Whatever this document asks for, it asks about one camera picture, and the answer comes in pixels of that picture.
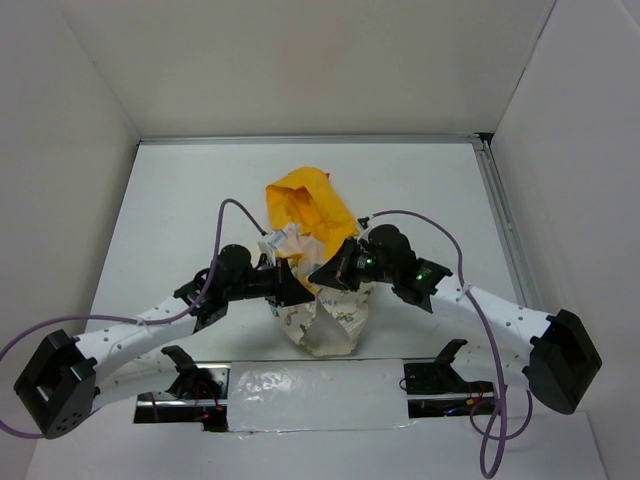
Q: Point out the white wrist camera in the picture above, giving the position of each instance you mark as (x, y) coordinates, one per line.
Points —
(269, 244)
(364, 225)

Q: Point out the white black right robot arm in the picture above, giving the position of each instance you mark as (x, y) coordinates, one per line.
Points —
(550, 355)

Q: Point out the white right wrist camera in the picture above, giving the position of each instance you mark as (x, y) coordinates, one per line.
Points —
(364, 225)

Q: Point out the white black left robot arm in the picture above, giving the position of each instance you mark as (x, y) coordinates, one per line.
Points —
(68, 379)

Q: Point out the aluminium frame rail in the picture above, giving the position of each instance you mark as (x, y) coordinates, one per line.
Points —
(444, 194)

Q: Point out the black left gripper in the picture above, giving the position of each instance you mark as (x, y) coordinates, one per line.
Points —
(285, 288)

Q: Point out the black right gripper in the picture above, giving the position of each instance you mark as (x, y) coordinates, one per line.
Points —
(339, 270)

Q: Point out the yellow cream dinosaur kids jacket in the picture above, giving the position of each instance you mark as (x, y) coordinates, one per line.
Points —
(315, 222)

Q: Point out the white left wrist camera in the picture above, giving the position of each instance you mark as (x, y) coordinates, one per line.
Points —
(269, 244)

